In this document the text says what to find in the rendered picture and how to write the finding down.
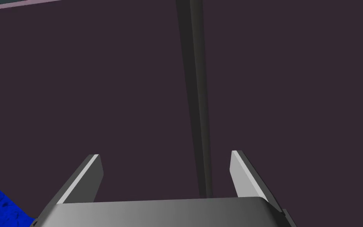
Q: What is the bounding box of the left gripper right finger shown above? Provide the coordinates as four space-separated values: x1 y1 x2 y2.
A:
230 151 283 212

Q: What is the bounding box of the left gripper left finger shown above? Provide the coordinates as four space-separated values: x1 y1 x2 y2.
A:
56 154 104 205

